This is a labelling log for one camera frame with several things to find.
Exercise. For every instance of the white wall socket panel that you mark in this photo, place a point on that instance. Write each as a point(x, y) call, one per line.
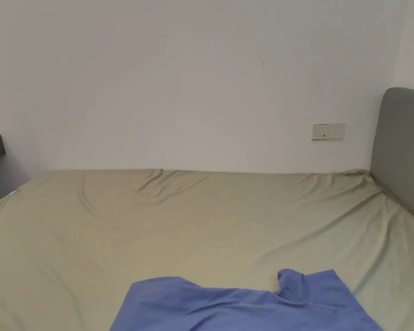
point(328, 131)

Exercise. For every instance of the grey padded headboard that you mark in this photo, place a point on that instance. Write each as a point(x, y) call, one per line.
point(403, 148)

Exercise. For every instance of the blue shirt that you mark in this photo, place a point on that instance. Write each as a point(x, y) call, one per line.
point(248, 307)

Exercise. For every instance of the bed with beige sheet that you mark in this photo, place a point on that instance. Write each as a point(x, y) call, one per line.
point(179, 224)

